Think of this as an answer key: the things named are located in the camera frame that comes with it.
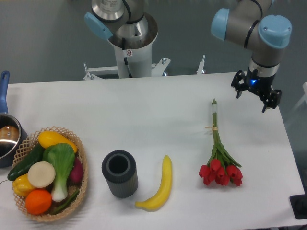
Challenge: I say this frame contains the grey ribbed cylindrical vase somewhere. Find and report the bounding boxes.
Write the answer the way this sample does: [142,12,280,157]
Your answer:
[101,150,138,198]

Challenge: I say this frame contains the green bok choy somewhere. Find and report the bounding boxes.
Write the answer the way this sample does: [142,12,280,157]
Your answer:
[43,143,75,202]

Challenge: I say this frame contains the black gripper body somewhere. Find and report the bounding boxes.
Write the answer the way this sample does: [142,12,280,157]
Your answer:
[244,69,275,100]

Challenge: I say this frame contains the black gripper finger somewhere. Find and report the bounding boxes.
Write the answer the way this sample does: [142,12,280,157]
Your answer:
[261,90,282,113]
[231,70,247,99]

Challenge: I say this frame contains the green bean pod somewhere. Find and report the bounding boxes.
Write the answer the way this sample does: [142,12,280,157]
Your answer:
[50,190,79,215]

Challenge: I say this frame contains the orange fruit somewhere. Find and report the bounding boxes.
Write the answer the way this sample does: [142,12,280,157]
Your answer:
[25,189,52,215]

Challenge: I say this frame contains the purple red onion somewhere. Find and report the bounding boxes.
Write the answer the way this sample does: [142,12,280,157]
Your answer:
[69,158,83,184]

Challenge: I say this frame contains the green cucumber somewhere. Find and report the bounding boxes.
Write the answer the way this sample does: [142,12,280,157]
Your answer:
[7,143,45,181]

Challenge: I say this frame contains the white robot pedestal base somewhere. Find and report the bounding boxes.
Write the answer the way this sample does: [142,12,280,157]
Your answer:
[83,11,206,81]

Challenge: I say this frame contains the red tulip bouquet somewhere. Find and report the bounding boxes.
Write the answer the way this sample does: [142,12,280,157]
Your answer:
[199,99,243,186]

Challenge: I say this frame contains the yellow bell pepper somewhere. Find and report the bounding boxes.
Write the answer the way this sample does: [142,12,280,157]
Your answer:
[12,173,36,197]

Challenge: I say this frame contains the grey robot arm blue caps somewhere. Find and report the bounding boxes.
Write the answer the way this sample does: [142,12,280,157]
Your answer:
[84,0,292,109]

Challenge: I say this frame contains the yellow plastic banana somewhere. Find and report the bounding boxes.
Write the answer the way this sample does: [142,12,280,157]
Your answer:
[135,155,173,212]

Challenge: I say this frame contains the woven wicker basket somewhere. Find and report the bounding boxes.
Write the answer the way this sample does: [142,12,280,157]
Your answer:
[12,126,88,222]

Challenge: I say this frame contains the yellow squash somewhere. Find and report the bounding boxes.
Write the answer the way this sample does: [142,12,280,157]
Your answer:
[38,131,78,153]

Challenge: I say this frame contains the black device at table edge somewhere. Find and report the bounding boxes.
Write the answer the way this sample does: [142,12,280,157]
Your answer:
[289,194,307,219]

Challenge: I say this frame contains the blue saucepan with handle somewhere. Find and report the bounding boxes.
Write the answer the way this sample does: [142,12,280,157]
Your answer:
[0,71,28,168]

